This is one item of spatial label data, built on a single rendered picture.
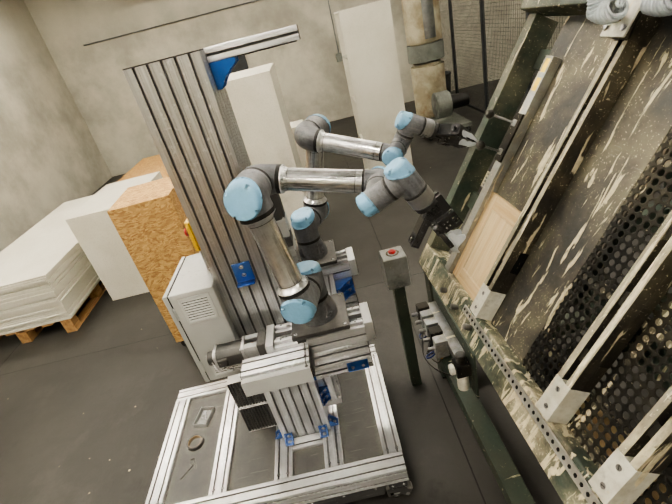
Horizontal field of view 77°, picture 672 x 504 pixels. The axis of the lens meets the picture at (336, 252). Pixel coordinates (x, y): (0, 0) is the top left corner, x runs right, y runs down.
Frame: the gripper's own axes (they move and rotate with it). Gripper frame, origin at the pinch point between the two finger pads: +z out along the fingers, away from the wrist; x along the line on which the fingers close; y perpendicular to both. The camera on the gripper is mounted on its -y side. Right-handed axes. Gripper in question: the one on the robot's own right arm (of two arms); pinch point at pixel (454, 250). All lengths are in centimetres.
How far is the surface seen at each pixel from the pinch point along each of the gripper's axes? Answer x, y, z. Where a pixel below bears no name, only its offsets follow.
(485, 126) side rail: 75, 43, 7
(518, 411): -25, -15, 46
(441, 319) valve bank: 37, -25, 52
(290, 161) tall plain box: 272, -73, 2
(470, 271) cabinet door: 38, -2, 40
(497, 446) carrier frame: 8, -41, 107
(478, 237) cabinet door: 44, 10, 32
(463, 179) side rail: 74, 22, 22
